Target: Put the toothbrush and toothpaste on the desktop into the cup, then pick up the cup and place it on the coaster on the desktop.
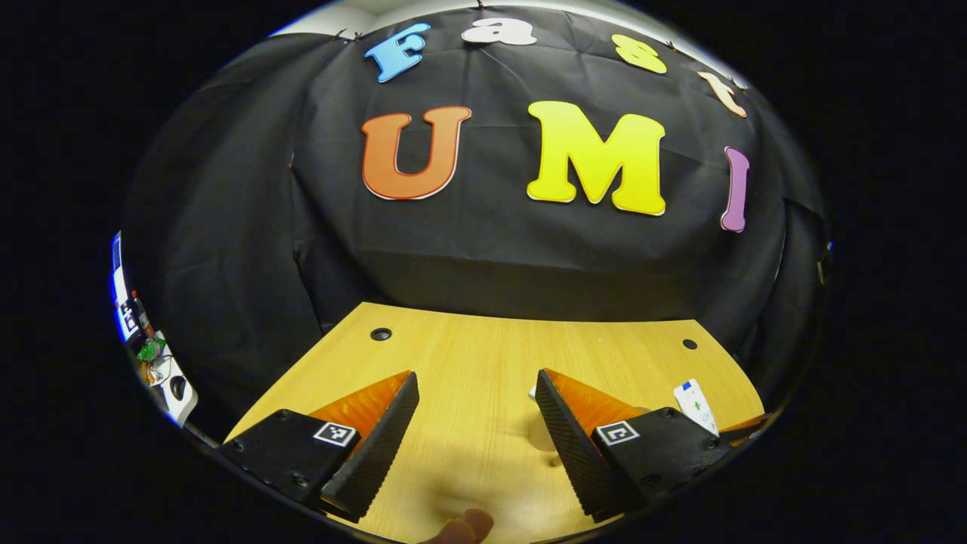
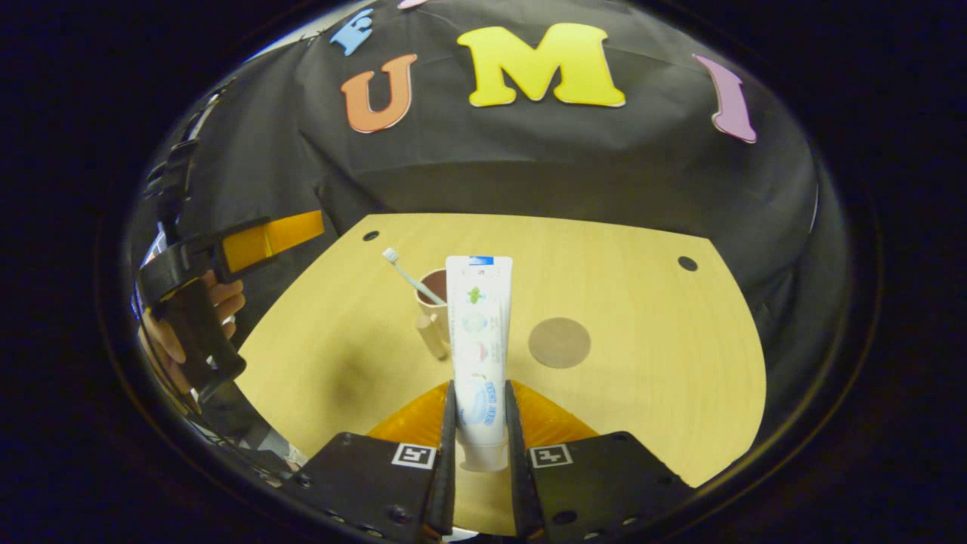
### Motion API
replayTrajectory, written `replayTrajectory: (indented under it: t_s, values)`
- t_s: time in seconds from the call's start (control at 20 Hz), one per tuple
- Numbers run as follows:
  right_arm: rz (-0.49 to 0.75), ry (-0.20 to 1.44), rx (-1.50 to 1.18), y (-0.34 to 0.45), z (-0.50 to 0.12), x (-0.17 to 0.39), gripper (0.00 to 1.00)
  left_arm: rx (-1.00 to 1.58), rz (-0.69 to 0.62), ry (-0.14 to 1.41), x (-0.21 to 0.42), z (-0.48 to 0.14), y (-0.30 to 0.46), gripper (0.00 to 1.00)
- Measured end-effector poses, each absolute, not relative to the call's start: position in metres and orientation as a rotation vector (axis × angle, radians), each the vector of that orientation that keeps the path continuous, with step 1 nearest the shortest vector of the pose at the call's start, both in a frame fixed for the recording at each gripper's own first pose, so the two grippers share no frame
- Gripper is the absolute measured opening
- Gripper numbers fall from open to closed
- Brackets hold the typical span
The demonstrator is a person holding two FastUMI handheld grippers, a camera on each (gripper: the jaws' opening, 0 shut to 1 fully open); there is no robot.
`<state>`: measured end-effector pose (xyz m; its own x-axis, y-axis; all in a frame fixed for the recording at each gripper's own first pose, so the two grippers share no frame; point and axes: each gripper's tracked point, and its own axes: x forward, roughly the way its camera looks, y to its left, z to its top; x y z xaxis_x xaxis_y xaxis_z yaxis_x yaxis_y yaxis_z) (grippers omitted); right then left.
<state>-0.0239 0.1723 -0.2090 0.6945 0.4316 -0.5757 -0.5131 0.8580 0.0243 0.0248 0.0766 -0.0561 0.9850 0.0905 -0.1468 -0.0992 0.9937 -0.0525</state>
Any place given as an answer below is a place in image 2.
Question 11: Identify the white toothpaste tube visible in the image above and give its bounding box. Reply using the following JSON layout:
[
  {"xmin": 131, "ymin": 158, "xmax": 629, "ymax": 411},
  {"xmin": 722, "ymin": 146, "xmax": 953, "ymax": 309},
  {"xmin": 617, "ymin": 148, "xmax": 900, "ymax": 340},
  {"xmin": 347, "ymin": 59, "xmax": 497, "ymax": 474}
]
[{"xmin": 445, "ymin": 255, "xmax": 514, "ymax": 473}]

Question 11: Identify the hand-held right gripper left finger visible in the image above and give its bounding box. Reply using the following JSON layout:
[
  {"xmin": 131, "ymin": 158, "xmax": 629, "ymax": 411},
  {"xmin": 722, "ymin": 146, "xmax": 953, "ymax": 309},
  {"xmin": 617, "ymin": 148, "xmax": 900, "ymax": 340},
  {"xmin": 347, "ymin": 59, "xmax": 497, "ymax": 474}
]
[{"xmin": 291, "ymin": 380, "xmax": 458, "ymax": 541}]

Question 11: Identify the beige cup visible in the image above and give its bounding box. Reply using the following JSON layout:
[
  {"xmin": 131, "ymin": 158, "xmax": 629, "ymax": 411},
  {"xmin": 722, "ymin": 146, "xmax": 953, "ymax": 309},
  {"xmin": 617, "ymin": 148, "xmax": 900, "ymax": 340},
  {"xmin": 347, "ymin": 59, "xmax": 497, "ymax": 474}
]
[{"xmin": 415, "ymin": 268, "xmax": 454, "ymax": 360}]

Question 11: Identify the brown round coaster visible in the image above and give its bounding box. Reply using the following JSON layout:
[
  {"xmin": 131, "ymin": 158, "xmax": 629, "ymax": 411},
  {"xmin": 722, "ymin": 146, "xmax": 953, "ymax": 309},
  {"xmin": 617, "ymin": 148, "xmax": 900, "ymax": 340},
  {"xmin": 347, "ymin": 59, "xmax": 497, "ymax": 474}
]
[{"xmin": 528, "ymin": 317, "xmax": 592, "ymax": 369}]

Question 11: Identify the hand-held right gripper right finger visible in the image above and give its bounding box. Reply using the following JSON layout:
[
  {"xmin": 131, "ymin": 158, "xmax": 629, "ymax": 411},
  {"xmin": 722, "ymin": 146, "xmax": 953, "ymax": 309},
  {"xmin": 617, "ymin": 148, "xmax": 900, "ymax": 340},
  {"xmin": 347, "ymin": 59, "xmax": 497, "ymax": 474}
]
[{"xmin": 505, "ymin": 380, "xmax": 696, "ymax": 541}]

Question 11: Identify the white toothbrush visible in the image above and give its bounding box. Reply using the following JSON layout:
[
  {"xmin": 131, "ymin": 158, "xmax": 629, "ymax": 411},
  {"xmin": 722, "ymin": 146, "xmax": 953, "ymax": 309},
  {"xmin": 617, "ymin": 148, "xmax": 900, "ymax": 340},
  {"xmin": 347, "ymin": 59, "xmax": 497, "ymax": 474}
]
[{"xmin": 382, "ymin": 248, "xmax": 448, "ymax": 307}]

